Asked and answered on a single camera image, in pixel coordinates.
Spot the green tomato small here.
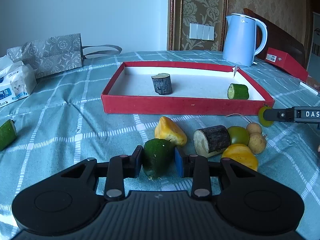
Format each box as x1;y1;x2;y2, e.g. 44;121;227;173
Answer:
227;126;249;145

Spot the gilded wall frame moulding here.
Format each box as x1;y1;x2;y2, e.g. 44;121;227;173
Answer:
167;0;183;50

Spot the cut cucumber chunk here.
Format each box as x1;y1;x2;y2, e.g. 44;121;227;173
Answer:
227;83;249;100

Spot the light blue electric kettle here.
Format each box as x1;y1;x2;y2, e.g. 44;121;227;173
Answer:
222;14;268;67

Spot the wooden headboard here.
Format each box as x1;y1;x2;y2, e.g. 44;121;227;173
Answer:
244;8;305;68

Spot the yellow fruit wedge front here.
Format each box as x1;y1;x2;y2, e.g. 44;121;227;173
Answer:
221;144;258;171

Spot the grey patterned paper bag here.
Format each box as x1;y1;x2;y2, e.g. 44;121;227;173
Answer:
7;33;122;79

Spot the brown longan front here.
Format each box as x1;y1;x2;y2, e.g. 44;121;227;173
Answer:
248;133;267;154

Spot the white wall switch panel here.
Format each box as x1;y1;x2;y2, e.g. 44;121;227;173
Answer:
189;23;214;41

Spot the checked green bedsheet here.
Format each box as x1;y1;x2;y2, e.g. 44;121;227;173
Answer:
1;50;319;239

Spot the red shallow box tray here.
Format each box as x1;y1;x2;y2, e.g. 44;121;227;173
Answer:
101;61;274;115

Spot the large green tomato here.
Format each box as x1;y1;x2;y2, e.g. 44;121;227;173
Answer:
258;106;273;127

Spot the tissue pack with cat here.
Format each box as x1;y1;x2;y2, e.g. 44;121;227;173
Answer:
0;55;37;107

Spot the red cardboard box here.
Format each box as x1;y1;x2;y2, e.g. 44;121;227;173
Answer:
265;47;308;82

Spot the yellow fruit wedge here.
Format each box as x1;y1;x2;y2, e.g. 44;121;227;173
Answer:
154;116;187;146
221;144;258;171

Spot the cucumber end piece far left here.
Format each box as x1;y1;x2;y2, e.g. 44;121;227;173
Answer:
0;119;17;151

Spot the small dark green cucumber end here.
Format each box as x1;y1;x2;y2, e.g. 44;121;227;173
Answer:
142;138;175;179

